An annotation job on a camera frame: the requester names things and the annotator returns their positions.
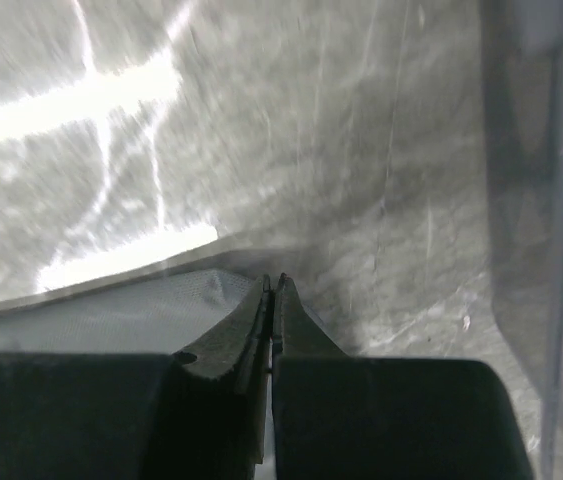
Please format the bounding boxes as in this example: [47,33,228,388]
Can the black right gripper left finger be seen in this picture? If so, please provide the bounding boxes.
[0,277,270,479]

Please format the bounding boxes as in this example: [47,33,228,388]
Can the dark grey t shirt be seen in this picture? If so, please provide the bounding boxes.
[0,249,352,359]

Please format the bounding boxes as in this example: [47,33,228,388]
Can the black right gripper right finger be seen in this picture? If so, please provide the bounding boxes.
[272,276,533,479]

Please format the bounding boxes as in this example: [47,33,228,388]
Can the grey plastic bin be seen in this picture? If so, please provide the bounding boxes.
[480,1,563,479]

